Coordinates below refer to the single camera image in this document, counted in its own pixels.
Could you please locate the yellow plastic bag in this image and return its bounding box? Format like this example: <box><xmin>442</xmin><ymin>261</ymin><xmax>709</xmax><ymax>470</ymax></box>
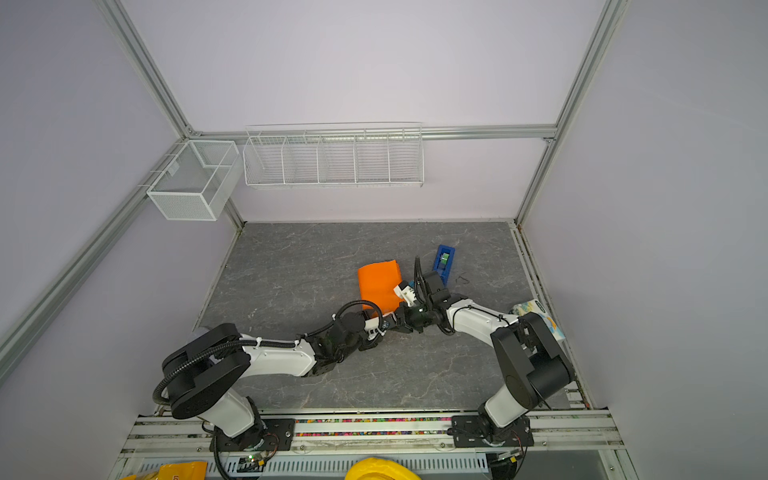
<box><xmin>121</xmin><ymin>461</ymin><xmax>208</xmax><ymax>480</ymax></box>

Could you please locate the long white wire basket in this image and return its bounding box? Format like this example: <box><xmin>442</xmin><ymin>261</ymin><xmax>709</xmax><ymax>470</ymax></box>
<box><xmin>242</xmin><ymin>122</ymin><xmax>425</xmax><ymax>188</ymax></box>

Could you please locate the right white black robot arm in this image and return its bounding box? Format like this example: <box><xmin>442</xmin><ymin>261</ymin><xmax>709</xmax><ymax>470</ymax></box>
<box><xmin>394</xmin><ymin>259</ymin><xmax>576</xmax><ymax>445</ymax></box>

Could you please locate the colourful tissue box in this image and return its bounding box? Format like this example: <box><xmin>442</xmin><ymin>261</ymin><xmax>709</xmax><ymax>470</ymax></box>
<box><xmin>511</xmin><ymin>299</ymin><xmax>565</xmax><ymax>342</ymax></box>

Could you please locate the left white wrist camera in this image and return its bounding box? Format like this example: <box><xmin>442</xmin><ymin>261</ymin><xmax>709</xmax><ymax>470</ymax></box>
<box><xmin>364</xmin><ymin>317</ymin><xmax>390</xmax><ymax>338</ymax></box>

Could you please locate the white mesh square basket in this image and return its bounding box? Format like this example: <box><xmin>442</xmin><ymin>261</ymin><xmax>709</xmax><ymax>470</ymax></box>
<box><xmin>147</xmin><ymin>140</ymin><xmax>244</xmax><ymax>221</ymax></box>

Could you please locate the blue tape dispenser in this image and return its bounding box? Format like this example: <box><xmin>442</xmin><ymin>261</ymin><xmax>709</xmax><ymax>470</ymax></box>
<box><xmin>433</xmin><ymin>244</ymin><xmax>456</xmax><ymax>285</ymax></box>

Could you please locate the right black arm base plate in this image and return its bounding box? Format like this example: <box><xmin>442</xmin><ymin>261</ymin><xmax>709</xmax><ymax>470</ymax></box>
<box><xmin>448</xmin><ymin>414</ymin><xmax>534</xmax><ymax>448</ymax></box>

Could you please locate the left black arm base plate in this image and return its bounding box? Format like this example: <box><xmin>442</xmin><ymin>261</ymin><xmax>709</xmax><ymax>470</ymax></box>
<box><xmin>210</xmin><ymin>417</ymin><xmax>296</xmax><ymax>452</ymax></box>

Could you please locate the yellow hard hat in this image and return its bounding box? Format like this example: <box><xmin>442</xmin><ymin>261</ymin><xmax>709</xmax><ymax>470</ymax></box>
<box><xmin>344</xmin><ymin>458</ymin><xmax>421</xmax><ymax>480</ymax></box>

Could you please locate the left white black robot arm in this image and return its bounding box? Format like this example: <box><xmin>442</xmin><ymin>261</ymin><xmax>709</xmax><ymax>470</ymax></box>
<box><xmin>152</xmin><ymin>300</ymin><xmax>393</xmax><ymax>439</ymax></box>

